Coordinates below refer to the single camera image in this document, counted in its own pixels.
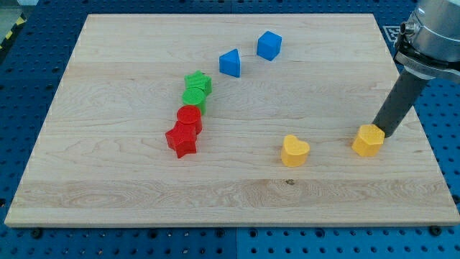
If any black white fiducial marker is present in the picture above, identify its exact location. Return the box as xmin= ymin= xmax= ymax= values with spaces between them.
xmin=382 ymin=25 xmax=400 ymax=44

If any green cylinder block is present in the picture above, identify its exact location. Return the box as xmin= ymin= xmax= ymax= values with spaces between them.
xmin=182 ymin=88 xmax=206 ymax=115

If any blue triangle block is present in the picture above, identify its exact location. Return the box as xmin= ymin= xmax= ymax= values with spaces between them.
xmin=218 ymin=49 xmax=241 ymax=78

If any green star block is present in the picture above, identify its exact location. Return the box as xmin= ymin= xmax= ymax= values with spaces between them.
xmin=184 ymin=71 xmax=212 ymax=96

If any yellow hexagon block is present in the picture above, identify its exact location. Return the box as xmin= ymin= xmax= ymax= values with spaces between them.
xmin=351 ymin=124 xmax=385 ymax=157

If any red cylinder block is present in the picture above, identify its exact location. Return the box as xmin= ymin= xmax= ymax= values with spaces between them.
xmin=177 ymin=105 xmax=203 ymax=135

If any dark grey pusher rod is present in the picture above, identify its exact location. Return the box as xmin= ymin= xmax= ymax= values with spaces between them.
xmin=372 ymin=68 xmax=433 ymax=138

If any red star block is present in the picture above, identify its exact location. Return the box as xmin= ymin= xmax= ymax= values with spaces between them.
xmin=165 ymin=121 xmax=197 ymax=158

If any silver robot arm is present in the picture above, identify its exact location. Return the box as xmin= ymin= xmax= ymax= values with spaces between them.
xmin=394 ymin=0 xmax=459 ymax=83

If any wooden board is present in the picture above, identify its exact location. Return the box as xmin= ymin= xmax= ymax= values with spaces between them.
xmin=5 ymin=14 xmax=459 ymax=228

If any yellow heart block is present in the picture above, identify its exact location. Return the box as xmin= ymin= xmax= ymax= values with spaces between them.
xmin=280 ymin=135 xmax=311 ymax=167

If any blue cube block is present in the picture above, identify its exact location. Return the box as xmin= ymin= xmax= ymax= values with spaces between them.
xmin=257 ymin=31 xmax=282 ymax=61

